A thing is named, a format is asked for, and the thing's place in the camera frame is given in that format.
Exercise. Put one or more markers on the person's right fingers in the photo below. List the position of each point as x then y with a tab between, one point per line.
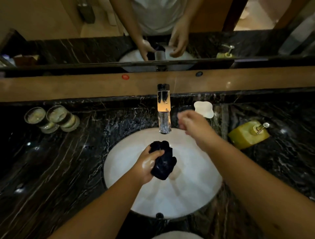
185	119

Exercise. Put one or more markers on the clear drinking glass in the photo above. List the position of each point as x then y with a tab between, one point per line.
61	117
37	117

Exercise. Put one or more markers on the person's left hand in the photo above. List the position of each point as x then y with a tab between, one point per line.
144	167

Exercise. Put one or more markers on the chrome sink faucet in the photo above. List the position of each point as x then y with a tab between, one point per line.
164	108

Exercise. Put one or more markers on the person's left thumb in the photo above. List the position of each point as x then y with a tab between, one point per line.
157	153

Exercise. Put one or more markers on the person's left forearm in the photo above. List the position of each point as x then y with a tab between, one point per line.
105	211

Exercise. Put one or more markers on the brown wooden ledge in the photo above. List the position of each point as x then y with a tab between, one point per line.
73	86

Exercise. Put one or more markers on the red round tap marker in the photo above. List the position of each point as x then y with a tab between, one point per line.
125	76

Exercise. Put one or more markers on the white oval sink basin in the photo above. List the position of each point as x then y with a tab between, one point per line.
192	187

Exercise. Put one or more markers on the wall mirror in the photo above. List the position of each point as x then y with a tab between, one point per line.
73	37

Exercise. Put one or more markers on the white soap dish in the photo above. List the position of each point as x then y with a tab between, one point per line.
203	108

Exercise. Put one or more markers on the person's right hand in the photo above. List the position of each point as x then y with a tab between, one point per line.
198	130

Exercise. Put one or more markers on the person's right forearm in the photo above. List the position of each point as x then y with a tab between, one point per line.
253	192

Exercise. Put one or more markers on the blue round tap marker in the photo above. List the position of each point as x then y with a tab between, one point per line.
199	73

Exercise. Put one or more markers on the yellow soap dispenser bottle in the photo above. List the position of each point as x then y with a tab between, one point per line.
243	135

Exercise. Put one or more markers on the black wet cloth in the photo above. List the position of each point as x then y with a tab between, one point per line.
163	160

